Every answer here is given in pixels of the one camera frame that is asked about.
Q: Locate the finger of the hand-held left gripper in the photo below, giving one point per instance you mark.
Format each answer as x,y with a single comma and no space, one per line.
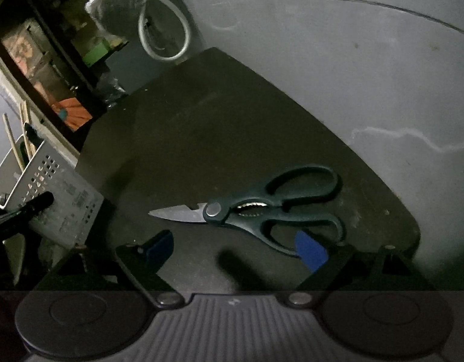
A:
28,207

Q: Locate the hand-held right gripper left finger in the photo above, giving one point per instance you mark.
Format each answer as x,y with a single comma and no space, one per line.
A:
160,245

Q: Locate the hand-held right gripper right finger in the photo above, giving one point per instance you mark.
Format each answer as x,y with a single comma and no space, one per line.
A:
311,252

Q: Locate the white perforated utensil basket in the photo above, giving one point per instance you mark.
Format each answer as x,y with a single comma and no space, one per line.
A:
62,196

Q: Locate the wooden chopstick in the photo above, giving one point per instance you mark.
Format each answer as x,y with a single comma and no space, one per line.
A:
24,111
13,143

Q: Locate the dark green kitchen scissors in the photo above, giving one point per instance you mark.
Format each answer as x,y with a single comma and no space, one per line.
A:
250,200

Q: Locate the dark wooden door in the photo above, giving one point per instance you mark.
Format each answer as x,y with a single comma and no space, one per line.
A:
39,68

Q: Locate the green box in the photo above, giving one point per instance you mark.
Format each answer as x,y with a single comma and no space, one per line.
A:
96,54

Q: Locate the grey cabinet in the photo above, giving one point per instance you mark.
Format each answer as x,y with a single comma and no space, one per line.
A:
130,68

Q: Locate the dark wooden shelf unit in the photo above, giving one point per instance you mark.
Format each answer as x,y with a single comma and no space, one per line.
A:
62,22

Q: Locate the hanging clear plastic bag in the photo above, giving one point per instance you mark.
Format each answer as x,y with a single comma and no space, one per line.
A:
115,3

